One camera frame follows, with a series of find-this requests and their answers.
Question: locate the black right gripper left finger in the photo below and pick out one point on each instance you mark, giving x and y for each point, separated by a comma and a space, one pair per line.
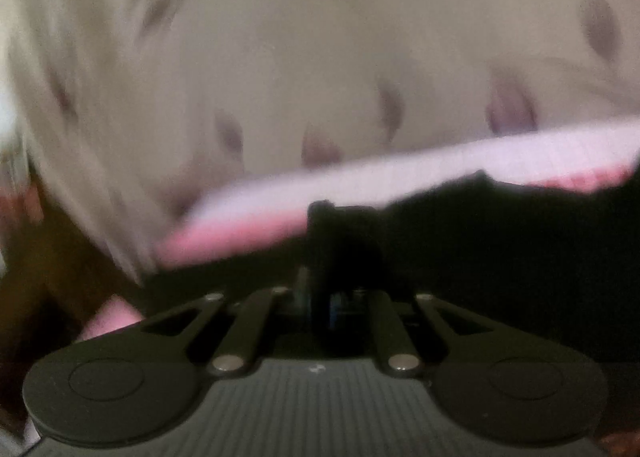
207, 373

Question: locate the pink checkered bed sheet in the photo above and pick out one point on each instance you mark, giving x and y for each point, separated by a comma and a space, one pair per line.
583, 160

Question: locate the dark wooden furniture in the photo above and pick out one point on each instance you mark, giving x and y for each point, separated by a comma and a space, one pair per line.
56, 281

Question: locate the beige leaf pattern curtain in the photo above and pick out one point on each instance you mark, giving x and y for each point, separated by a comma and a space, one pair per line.
134, 109

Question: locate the black printed t-shirt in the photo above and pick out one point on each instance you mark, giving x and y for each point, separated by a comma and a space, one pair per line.
559, 264

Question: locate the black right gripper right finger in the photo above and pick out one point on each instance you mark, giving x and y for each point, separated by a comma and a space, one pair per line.
497, 382

